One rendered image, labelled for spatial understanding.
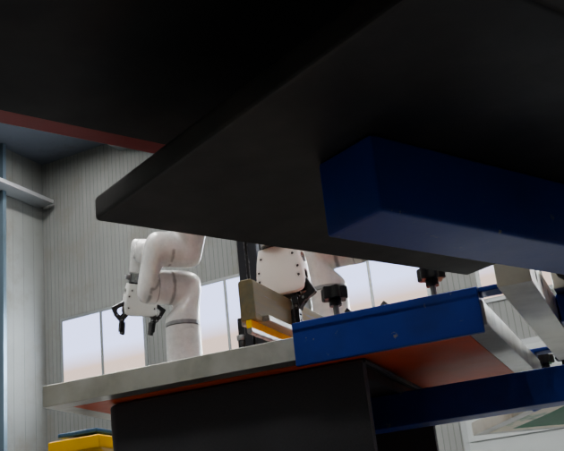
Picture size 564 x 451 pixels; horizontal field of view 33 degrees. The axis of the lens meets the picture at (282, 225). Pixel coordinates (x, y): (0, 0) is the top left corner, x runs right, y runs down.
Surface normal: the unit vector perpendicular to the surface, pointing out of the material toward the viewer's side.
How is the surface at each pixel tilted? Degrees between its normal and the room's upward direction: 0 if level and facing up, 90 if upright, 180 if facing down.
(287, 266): 91
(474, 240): 180
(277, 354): 90
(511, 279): 90
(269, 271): 93
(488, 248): 180
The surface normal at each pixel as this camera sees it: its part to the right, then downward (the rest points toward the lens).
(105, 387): -0.38, -0.28
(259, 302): 0.92, -0.22
